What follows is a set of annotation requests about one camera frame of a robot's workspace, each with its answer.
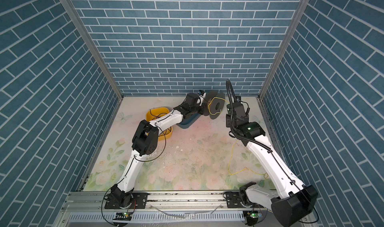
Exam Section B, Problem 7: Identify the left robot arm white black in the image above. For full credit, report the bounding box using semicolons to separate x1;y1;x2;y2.
102;91;208;209

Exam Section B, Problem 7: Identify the white slotted cable duct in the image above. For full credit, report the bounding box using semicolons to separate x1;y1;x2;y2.
69;211;245;224

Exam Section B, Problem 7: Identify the yellow plastic bin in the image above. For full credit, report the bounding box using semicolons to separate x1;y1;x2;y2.
146;107;173;141

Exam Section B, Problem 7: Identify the black cable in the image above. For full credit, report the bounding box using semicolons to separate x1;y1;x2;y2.
149;110;174;138

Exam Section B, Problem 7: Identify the teal plastic bin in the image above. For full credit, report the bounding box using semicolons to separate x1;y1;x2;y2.
177;113;201;129

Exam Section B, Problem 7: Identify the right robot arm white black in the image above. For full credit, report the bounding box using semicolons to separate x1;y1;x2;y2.
226;102;318;227

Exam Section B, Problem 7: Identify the grey cable spool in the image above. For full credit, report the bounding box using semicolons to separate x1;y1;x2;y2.
203;91;226;120

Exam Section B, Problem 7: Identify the right green circuit board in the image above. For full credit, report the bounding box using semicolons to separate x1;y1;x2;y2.
245;211;263;219

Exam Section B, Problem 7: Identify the left green circuit board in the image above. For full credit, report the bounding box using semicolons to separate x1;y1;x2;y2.
113;212;133;222

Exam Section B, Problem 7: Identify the green circuit board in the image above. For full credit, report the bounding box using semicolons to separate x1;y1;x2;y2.
245;211;263;219
113;212;133;222

